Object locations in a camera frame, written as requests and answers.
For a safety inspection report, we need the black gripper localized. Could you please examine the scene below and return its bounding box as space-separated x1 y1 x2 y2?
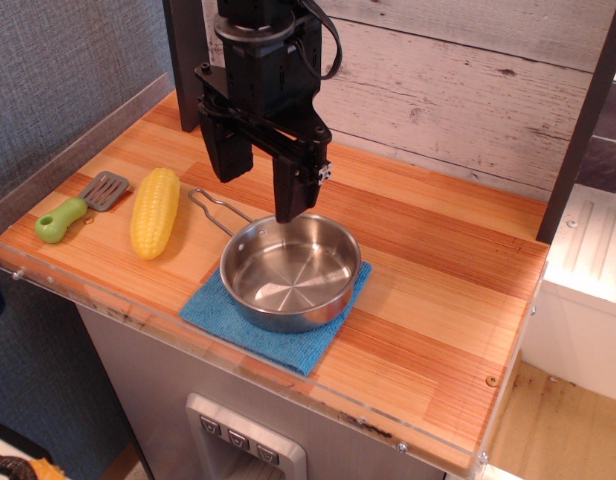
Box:
195 34 332 223

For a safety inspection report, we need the green handled grey spatula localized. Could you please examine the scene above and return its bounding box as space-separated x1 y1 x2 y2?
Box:
34 171 129 244

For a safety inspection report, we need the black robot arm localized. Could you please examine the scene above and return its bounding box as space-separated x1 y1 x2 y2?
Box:
195 1 343 223

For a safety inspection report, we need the stainless steel pot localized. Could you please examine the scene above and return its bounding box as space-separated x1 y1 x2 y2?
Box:
188 188 362 333

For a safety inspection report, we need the yellow toy corn cob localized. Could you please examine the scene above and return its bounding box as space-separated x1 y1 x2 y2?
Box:
130 167 180 260

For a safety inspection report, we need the blue cloth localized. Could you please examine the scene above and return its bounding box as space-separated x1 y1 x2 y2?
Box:
179 262 372 376

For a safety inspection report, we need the grey cabinet with dispenser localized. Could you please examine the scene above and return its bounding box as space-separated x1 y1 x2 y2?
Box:
78 307 446 479

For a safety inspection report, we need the white toy sink unit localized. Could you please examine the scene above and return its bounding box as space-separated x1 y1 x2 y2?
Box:
520 74 616 406

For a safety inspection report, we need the orange black object bottom left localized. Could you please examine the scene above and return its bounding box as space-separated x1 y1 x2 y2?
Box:
0 456 67 480

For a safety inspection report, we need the dark left shelf post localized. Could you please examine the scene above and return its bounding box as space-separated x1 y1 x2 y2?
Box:
162 0 209 132

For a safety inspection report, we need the dark shelf post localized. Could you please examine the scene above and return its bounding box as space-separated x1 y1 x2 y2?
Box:
162 0 209 132
536 9 616 244

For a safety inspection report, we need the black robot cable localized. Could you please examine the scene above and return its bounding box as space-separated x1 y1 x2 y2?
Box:
287 0 343 81

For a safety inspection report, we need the dark right shelf post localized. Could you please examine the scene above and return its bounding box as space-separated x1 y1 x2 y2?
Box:
536 9 616 244

